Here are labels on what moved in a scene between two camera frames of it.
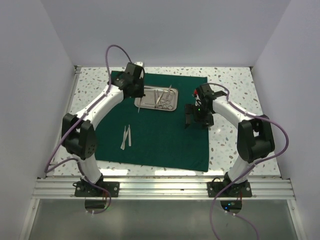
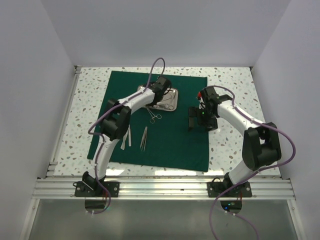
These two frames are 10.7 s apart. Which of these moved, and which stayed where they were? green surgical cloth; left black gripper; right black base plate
Moved: left black gripper
Stayed: green surgical cloth; right black base plate
